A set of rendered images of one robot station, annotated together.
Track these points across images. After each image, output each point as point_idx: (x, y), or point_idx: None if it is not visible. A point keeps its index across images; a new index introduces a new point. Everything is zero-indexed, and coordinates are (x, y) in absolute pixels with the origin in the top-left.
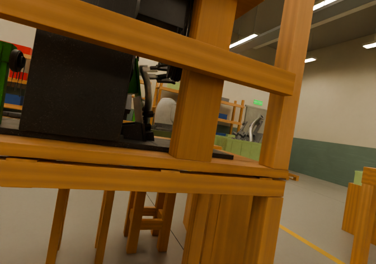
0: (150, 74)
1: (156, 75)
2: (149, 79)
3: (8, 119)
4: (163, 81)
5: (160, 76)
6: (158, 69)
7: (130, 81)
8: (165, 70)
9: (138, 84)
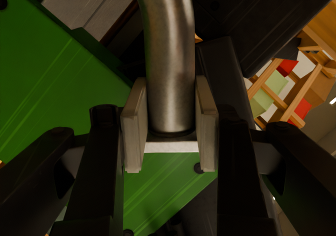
0: (144, 132)
1: (123, 159)
2: None
3: (93, 9)
4: (28, 162)
5: (120, 162)
6: (238, 118)
7: (121, 69)
8: (226, 162)
9: (102, 57)
